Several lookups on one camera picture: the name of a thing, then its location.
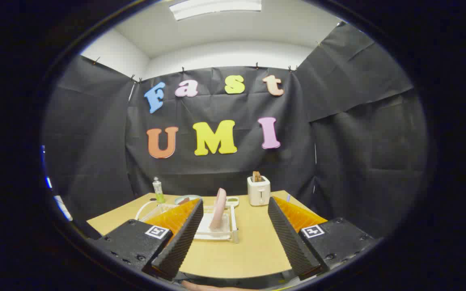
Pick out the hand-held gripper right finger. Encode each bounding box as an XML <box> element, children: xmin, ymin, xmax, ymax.
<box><xmin>268</xmin><ymin>196</ymin><xmax>375</xmax><ymax>280</ymax></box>

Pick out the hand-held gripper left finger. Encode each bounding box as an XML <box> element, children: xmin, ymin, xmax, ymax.
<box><xmin>91</xmin><ymin>197</ymin><xmax>204</xmax><ymax>281</ymax></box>

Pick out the white dish rack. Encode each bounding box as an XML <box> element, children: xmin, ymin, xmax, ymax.
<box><xmin>135</xmin><ymin>200</ymin><xmax>240</xmax><ymax>244</ymax></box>

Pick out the pink plate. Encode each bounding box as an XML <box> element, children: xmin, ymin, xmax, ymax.
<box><xmin>210</xmin><ymin>188</ymin><xmax>227</xmax><ymax>231</ymax></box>

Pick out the light blue plate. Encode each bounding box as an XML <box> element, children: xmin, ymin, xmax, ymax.
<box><xmin>174</xmin><ymin>195</ymin><xmax>202</xmax><ymax>205</ymax></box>

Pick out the green and white bottle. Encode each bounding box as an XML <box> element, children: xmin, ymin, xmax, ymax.
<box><xmin>153</xmin><ymin>177</ymin><xmax>165</xmax><ymax>204</ymax></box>

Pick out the white toaster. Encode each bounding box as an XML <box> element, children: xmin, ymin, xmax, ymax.
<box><xmin>247</xmin><ymin>176</ymin><xmax>271</xmax><ymax>207</ymax></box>

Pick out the black backdrop cloth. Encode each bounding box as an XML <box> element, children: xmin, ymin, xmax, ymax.
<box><xmin>43</xmin><ymin>22</ymin><xmax>428</xmax><ymax>239</ymax></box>

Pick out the ceiling light panel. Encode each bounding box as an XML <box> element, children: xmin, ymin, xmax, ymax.
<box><xmin>169</xmin><ymin>0</ymin><xmax>263</xmax><ymax>21</ymax></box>

